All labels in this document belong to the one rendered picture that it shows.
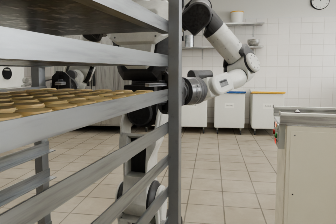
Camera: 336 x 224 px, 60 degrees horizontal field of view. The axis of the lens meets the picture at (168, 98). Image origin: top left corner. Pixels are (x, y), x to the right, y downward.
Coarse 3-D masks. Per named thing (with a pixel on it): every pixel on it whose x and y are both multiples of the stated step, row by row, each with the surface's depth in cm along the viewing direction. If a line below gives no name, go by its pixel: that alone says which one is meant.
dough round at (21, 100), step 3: (12, 99) 54; (15, 99) 54; (18, 99) 54; (21, 99) 54; (24, 99) 54; (27, 99) 54; (30, 99) 54; (33, 99) 54; (36, 99) 54; (15, 102) 51; (18, 102) 51; (21, 102) 51; (24, 102) 52
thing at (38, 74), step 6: (36, 72) 91; (42, 72) 92; (36, 78) 91; (42, 78) 92; (36, 84) 91; (42, 84) 92; (36, 144) 93; (42, 156) 93; (36, 162) 94; (42, 162) 93; (48, 162) 96; (36, 168) 94; (42, 168) 93; (42, 186) 94; (48, 186) 96; (36, 192) 95; (48, 216) 96; (42, 222) 95
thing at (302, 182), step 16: (288, 128) 148; (304, 128) 146; (320, 128) 145; (288, 144) 149; (304, 144) 147; (320, 144) 145; (288, 160) 150; (304, 160) 148; (320, 160) 146; (288, 176) 150; (304, 176) 148; (320, 176) 146; (288, 192) 151; (304, 192) 149; (320, 192) 147; (288, 208) 152; (304, 208) 150; (320, 208) 148
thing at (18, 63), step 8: (0, 64) 67; (8, 64) 67; (16, 64) 67; (24, 64) 67; (32, 64) 67; (40, 64) 67; (48, 64) 67; (56, 64) 67; (64, 64) 67; (72, 64) 67; (80, 64) 67; (88, 64) 67; (96, 64) 67; (104, 64) 67
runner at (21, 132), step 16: (128, 96) 55; (144, 96) 62; (160, 96) 72; (48, 112) 34; (64, 112) 37; (80, 112) 40; (96, 112) 44; (112, 112) 49; (128, 112) 55; (0, 128) 28; (16, 128) 29; (32, 128) 32; (48, 128) 34; (64, 128) 37; (0, 144) 28; (16, 144) 30
